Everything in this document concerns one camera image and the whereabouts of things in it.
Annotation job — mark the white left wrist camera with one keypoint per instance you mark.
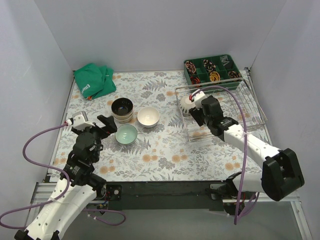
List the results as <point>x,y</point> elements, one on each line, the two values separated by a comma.
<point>79,121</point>

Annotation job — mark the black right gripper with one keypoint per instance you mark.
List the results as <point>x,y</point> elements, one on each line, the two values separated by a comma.
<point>197,114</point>

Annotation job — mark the black white scrunchie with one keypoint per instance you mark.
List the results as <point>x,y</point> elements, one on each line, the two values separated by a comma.
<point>208,65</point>

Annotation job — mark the floral patterned table mat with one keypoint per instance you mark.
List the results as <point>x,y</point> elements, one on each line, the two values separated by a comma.
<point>176,149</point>

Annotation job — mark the black glossy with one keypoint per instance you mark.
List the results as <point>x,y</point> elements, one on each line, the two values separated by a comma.
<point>122,106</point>

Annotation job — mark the beige floral bowl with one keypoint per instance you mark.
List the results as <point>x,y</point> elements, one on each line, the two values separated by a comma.
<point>123,118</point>

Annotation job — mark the dark patterned scrunchie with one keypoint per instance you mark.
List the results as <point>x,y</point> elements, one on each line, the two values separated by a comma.
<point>234,74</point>

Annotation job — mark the green compartment organizer tray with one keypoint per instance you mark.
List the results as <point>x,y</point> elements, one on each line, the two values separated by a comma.
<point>219,76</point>

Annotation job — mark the pink black scrunchie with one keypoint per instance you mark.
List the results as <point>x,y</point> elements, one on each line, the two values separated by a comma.
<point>190,67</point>

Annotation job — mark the metal wire dish rack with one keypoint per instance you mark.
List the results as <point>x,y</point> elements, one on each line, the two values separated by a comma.
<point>240,89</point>

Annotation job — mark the green folded cloth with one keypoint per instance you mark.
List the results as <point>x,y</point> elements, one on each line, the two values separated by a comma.
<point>94,81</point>

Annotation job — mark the grey white gradient bowl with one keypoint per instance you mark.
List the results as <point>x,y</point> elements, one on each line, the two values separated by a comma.
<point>148,117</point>

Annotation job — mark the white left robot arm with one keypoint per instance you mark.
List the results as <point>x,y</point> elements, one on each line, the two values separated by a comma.
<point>77,185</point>

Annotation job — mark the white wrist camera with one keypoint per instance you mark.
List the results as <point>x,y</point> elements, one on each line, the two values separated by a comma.
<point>196,99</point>
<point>79,121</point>

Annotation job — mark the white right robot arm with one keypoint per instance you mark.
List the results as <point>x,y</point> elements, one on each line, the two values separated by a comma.
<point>281,172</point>

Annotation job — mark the pale green ribbed bowl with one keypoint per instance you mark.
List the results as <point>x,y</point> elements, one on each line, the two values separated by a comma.
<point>126,134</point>

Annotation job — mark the white bowl blue leaf pattern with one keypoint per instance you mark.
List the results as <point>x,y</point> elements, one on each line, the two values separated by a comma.
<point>186,104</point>

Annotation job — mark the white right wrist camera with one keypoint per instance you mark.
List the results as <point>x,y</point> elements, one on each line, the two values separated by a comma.
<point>196,99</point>

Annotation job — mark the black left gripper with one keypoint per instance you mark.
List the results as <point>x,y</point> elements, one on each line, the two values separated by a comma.
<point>99,129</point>

